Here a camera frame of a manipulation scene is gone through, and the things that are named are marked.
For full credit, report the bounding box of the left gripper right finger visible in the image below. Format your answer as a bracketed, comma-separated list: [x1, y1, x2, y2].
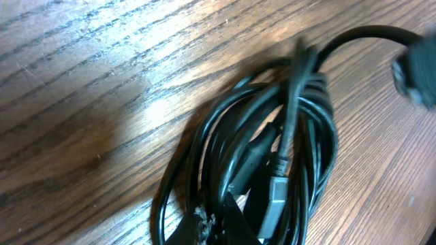
[222, 192, 261, 245]

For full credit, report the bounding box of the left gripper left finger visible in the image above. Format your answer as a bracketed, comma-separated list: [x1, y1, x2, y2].
[165, 204, 215, 245]

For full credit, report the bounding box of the black usb cable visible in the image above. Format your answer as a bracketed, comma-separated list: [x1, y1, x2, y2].
[149, 24, 436, 245]

